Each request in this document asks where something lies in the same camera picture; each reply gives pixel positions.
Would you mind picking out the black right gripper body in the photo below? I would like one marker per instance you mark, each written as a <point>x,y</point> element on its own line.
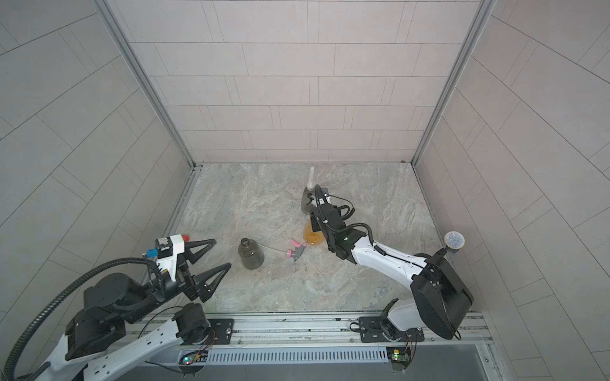
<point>318,225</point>

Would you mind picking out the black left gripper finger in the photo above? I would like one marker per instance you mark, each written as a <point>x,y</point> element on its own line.
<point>195,250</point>
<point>207,282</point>

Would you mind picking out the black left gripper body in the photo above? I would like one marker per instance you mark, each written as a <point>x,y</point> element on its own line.
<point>183,277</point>

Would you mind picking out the clear grey spray bottle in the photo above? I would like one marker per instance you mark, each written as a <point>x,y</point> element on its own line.
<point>307,201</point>

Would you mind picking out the orange translucent spray bottle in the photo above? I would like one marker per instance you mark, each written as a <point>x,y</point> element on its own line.
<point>312,237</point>

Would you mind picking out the pink spray nozzle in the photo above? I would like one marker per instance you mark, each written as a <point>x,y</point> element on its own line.
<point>297,250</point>

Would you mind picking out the dark grey spray bottle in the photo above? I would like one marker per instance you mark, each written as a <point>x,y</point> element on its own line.
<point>251,254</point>

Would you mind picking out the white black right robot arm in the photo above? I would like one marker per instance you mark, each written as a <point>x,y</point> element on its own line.
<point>440,298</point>

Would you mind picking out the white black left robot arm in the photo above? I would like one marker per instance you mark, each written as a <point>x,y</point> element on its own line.
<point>116,301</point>

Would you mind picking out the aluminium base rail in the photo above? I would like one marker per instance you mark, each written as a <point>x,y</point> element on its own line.
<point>336,337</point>

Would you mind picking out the aluminium corner frame post left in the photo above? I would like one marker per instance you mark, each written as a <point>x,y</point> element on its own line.
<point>118,36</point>

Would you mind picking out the aluminium corner frame post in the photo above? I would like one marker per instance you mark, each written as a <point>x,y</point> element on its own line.
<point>480,19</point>
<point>118,36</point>

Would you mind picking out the aluminium corner frame post right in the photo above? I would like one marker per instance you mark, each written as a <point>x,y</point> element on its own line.
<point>480,19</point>

